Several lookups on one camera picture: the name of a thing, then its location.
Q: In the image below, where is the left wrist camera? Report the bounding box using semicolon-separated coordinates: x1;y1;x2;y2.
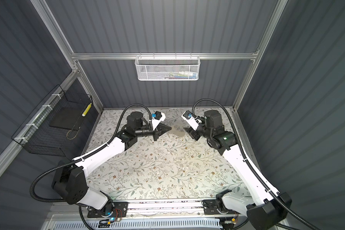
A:
150;111;166;130

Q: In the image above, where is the white wire mesh basket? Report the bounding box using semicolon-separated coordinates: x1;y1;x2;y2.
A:
135;56;201;81

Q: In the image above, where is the white vent grille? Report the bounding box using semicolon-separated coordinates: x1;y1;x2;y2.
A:
53;218;223;230

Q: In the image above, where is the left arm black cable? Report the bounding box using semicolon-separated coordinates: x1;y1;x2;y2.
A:
29;103;153;230

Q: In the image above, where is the black wire basket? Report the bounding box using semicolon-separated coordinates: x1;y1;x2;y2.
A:
11;81;99;160

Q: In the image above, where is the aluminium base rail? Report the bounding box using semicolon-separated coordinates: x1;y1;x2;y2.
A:
45;198;248;219

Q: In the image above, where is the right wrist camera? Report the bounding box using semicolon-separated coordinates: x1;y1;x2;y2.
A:
181;110;203;131

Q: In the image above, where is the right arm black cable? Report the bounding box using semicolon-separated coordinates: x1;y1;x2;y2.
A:
192;98;323;230

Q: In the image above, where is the black foam pad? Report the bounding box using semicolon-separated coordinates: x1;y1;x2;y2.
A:
49;107;85;131

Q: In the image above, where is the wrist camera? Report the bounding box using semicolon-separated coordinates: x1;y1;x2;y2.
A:
181;110;203;131
150;111;166;130

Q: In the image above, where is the yellow marker pen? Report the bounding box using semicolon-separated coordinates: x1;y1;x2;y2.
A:
81;103;92;117

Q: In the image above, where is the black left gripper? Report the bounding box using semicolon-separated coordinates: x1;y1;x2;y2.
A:
134;123;171;141

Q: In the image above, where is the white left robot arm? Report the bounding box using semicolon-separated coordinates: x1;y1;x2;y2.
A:
52;111;171;210

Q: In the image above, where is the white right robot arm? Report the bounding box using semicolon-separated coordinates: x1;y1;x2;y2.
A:
182;110;292;230

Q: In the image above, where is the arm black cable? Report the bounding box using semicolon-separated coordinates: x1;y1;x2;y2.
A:
29;103;153;230
192;98;323;230

